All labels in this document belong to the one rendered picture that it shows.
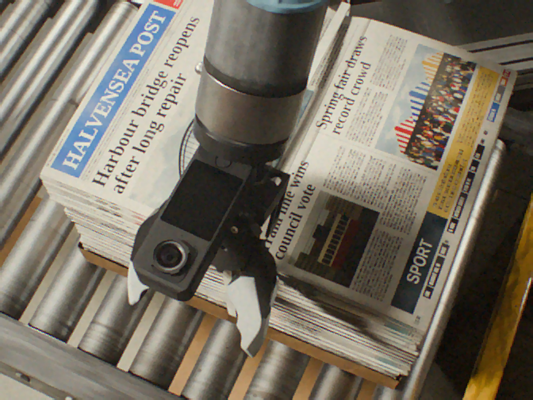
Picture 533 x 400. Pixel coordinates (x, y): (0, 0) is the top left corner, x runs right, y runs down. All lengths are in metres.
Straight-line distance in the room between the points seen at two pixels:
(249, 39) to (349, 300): 0.26
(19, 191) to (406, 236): 0.51
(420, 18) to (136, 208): 1.27
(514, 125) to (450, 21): 0.87
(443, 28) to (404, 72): 1.10
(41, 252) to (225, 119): 0.48
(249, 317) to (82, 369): 0.31
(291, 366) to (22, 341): 0.30
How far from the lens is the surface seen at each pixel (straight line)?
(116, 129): 0.77
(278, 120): 0.57
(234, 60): 0.54
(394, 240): 0.72
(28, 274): 0.99
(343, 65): 0.80
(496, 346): 0.93
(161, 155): 0.75
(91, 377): 0.93
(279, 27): 0.53
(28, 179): 1.04
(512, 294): 0.96
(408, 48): 0.82
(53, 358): 0.94
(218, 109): 0.56
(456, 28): 1.91
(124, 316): 0.95
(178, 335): 0.93
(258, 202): 0.63
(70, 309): 0.96
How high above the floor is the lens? 1.69
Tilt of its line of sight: 64 degrees down
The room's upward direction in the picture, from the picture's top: 1 degrees clockwise
